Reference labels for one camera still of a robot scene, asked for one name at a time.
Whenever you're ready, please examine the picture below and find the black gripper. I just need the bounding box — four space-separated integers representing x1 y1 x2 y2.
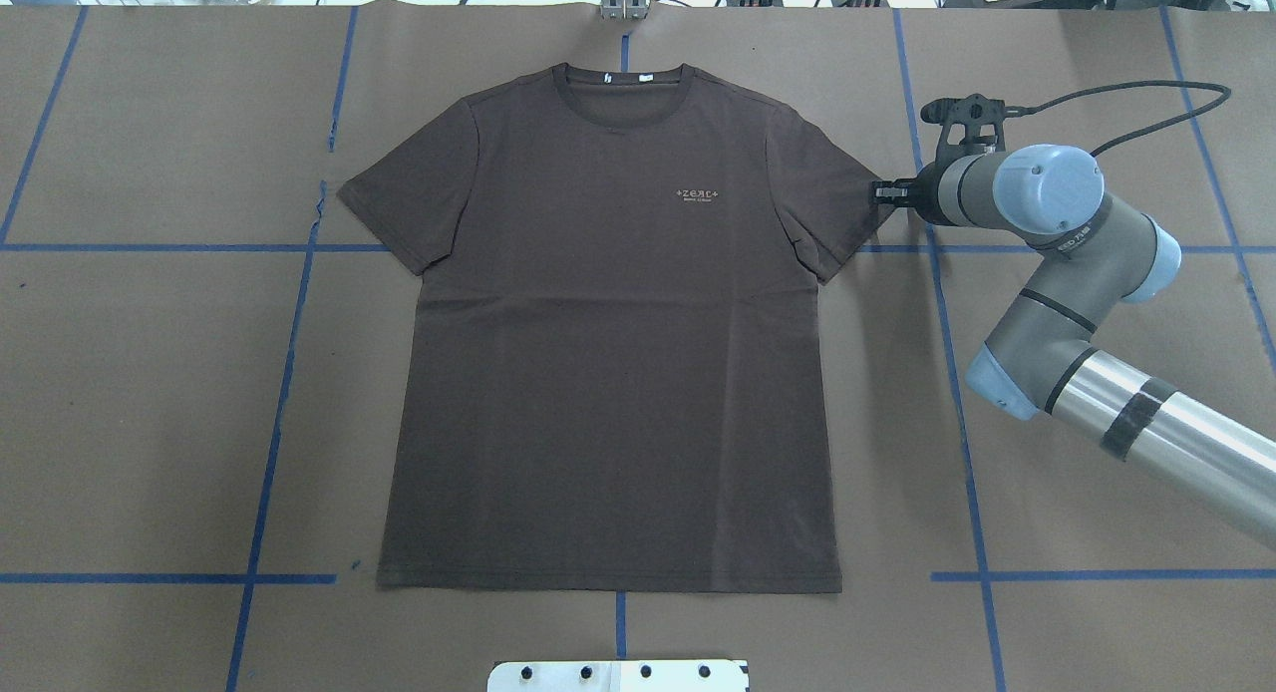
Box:
872 177 924 213

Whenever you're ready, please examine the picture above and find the brown t-shirt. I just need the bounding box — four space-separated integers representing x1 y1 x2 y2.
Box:
338 64 880 595

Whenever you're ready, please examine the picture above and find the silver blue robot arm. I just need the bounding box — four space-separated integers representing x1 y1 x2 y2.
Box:
869 144 1275 546

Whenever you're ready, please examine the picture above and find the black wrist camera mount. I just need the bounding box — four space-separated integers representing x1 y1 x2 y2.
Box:
919 93 1008 163

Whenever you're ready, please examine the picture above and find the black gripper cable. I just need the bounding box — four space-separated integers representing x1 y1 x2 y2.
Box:
997 80 1231 160

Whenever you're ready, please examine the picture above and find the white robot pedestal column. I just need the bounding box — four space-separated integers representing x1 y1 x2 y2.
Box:
486 659 752 691

